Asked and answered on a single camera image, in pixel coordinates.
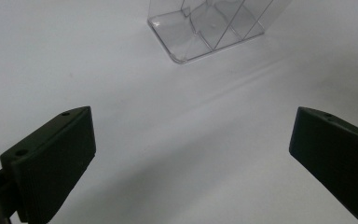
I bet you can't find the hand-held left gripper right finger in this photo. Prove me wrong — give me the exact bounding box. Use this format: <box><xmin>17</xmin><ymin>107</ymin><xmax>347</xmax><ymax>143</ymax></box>
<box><xmin>288</xmin><ymin>105</ymin><xmax>358</xmax><ymax>224</ymax></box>

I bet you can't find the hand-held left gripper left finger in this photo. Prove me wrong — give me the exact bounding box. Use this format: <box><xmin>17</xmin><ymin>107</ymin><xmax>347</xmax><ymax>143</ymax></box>
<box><xmin>0</xmin><ymin>105</ymin><xmax>97</xmax><ymax>224</ymax></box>

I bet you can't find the clear plastic compartment organizer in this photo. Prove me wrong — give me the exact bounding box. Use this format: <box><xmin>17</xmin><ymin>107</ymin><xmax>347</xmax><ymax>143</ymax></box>
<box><xmin>146</xmin><ymin>0</ymin><xmax>294</xmax><ymax>65</ymax></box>

